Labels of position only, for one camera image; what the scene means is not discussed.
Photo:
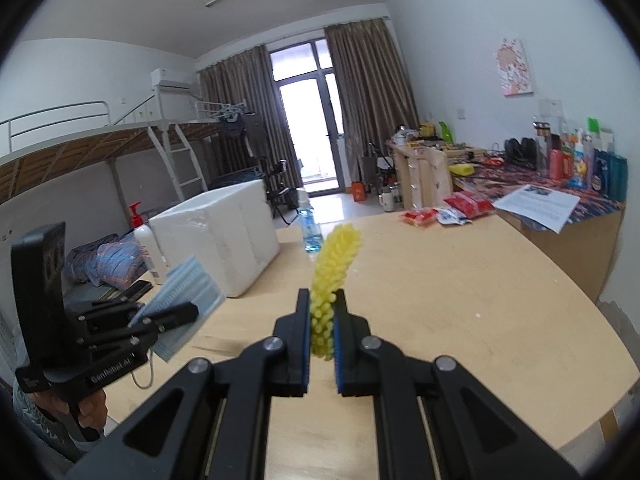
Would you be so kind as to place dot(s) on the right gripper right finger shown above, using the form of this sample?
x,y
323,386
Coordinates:
x,y
434,419

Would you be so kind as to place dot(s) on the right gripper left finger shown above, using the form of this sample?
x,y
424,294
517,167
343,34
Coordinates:
x,y
210,420

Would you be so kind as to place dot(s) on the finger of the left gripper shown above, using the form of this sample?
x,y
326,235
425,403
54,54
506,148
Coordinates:
x,y
116,322
132,294

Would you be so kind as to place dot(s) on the blue face mask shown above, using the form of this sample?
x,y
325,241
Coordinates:
x,y
188,297

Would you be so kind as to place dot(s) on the yellow foam fruit net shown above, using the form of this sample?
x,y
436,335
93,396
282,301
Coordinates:
x,y
336,255

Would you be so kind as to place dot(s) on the grey jacket left forearm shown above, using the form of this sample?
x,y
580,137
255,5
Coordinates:
x,y
41,414

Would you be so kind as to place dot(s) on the blue plaid quilt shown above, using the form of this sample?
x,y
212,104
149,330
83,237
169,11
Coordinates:
x,y
110,260

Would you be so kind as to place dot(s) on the white lotion pump bottle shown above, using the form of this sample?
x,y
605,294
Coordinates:
x,y
152,256

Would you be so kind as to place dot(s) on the white styrofoam box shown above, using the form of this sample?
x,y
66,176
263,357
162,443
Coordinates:
x,y
229,230

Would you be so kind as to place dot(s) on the black folding chair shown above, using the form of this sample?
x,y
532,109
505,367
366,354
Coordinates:
x,y
278,193

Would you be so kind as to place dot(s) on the metal bunk bed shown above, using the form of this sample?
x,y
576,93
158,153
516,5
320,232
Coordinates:
x,y
40,146

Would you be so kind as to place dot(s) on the blue spray bottle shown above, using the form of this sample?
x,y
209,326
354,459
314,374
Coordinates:
x,y
312,236

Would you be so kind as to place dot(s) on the red snack packet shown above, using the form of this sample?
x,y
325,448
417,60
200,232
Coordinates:
x,y
419,217

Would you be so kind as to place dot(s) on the white snack packet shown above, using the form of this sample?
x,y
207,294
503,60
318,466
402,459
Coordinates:
x,y
447,216

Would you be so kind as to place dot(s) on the white air conditioner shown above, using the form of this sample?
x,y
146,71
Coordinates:
x,y
173,79

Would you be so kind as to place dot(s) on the large red snack pack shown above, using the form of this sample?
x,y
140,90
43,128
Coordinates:
x,y
472,205

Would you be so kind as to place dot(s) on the white thermos jug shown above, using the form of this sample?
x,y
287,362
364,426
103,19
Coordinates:
x,y
387,199

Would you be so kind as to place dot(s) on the wooden smiley chair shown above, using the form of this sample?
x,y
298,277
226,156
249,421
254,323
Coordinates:
x,y
435,179

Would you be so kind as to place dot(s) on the printed white paper sheet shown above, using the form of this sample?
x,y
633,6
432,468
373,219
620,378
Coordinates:
x,y
549,208

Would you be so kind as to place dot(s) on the left brown curtain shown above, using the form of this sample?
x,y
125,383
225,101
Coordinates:
x,y
246,78

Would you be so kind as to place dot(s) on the brown curtain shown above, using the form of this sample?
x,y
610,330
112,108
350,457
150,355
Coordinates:
x,y
246,78
375,93

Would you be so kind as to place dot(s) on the orange bag on floor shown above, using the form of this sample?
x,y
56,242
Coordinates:
x,y
359,191

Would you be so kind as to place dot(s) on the patterned desk cloth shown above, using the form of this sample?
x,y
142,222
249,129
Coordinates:
x,y
496,182

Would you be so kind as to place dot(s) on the yellow object on desk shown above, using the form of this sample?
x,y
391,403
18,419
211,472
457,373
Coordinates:
x,y
462,169

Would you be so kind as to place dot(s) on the light wooden desk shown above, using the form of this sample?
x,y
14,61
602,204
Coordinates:
x,y
406,159

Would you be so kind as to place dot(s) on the glass balcony door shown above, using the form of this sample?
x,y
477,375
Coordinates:
x,y
305,77

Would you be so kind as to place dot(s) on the green spray bottle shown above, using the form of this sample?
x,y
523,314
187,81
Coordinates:
x,y
446,133

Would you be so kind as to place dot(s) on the red orange bottle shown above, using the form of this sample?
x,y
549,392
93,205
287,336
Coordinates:
x,y
560,165

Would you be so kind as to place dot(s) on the blue toiletry box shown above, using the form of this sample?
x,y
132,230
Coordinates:
x,y
610,175

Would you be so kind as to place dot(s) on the right brown curtain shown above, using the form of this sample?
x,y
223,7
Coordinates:
x,y
375,93

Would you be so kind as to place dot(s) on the steel thermos bottle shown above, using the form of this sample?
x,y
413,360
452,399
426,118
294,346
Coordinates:
x,y
542,130

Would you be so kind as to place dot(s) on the anime wall picture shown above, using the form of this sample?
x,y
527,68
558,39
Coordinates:
x,y
513,69

